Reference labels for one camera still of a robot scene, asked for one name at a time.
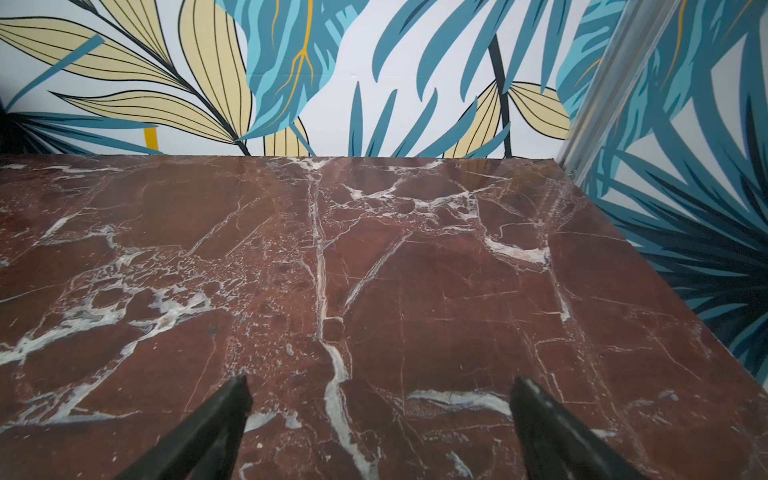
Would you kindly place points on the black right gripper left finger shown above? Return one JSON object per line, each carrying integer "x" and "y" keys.
{"x": 204, "y": 445}

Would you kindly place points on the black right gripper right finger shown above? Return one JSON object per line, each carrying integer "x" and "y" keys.
{"x": 556, "y": 444}

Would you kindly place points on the aluminium corner post right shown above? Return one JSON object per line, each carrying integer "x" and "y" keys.
{"x": 614, "y": 42}

